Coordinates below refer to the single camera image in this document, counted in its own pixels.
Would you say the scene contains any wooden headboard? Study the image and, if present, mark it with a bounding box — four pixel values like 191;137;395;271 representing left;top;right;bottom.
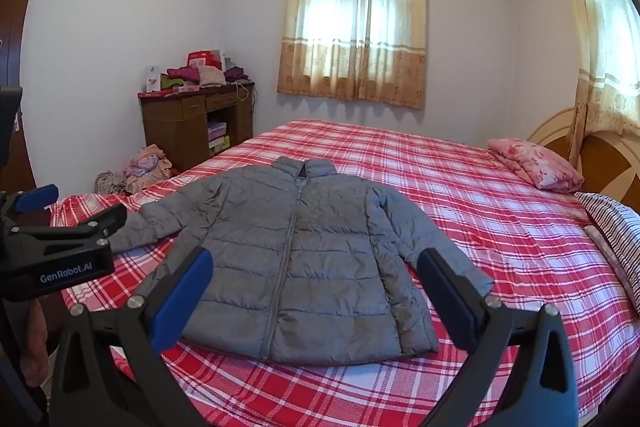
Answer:
528;108;640;212

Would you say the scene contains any beige side curtain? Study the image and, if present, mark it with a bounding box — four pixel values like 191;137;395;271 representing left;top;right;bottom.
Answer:
567;0;639;165

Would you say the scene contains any clothes stack on desk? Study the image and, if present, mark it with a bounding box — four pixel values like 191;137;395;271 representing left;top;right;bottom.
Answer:
160;65;247;91

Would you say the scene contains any brown wooden desk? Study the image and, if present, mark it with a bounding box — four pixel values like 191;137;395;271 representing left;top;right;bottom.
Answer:
138;81;255;171

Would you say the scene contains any white greeting card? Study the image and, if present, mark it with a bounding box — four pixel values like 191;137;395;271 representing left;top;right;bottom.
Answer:
144;65;162;92

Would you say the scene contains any red box on desk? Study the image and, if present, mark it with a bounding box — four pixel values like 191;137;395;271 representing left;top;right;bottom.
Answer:
186;50;224;70

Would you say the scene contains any person's left hand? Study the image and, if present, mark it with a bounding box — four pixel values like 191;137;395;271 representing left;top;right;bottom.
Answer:
21;300;49;387

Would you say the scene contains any clothes pile on floor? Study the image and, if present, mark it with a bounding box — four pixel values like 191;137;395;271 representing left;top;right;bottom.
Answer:
94;144;172;195

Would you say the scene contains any striped pillow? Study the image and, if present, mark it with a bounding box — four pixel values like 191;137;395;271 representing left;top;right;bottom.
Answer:
575;192;640;311

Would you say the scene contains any red plaid bed sheet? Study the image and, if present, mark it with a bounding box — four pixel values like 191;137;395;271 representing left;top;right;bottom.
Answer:
48;118;640;427

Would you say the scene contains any beige window curtain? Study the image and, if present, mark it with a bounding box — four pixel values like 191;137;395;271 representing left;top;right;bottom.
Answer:
277;0;428;109

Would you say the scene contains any grey puffer jacket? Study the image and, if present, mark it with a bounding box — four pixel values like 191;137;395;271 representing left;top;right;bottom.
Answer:
111;157;492;366

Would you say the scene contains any brown wooden door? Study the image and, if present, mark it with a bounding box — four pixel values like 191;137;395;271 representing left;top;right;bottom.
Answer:
0;0;36;193

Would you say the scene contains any pink floral pillow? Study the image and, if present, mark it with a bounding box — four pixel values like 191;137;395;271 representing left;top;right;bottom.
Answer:
487;138;585;194

